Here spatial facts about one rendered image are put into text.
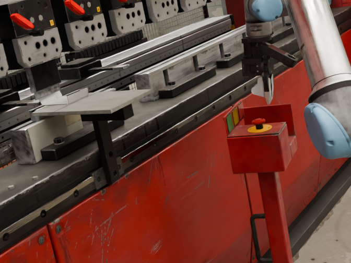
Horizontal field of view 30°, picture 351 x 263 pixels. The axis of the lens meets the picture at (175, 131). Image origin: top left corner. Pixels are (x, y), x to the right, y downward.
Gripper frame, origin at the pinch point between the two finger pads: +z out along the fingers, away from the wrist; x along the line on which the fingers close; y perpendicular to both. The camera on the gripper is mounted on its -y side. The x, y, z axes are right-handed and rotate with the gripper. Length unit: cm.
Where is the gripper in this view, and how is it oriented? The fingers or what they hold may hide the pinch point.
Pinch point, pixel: (270, 100)
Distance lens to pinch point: 202.7
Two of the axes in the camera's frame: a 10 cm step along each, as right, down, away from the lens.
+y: -9.3, -0.1, 3.7
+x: -3.5, 3.2, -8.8
